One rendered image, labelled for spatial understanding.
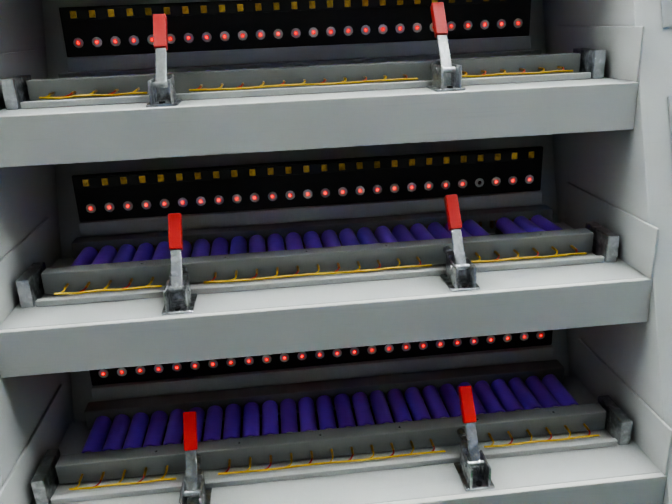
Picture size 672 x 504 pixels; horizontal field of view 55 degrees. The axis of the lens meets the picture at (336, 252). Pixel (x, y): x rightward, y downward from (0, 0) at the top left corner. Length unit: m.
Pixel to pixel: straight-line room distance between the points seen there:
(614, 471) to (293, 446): 0.31
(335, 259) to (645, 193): 0.30
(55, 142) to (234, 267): 0.20
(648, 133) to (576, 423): 0.30
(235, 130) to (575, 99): 0.32
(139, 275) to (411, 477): 0.33
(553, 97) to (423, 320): 0.24
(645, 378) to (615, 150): 0.23
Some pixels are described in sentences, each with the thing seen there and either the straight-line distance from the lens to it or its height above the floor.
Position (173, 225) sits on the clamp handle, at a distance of 0.62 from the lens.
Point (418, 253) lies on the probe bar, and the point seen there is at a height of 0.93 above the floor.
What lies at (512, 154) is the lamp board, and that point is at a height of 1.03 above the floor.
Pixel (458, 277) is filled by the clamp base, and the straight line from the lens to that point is 0.64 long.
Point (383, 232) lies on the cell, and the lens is 0.72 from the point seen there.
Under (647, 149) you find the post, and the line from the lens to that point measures 0.69.
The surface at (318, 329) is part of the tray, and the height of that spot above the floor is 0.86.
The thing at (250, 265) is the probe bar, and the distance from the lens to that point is 0.65.
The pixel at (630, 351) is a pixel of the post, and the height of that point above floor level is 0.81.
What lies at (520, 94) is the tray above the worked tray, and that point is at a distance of 0.65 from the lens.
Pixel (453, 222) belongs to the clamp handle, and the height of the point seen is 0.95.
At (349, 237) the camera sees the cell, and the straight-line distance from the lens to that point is 0.71.
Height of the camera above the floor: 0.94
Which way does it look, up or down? level
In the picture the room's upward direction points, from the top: 4 degrees counter-clockwise
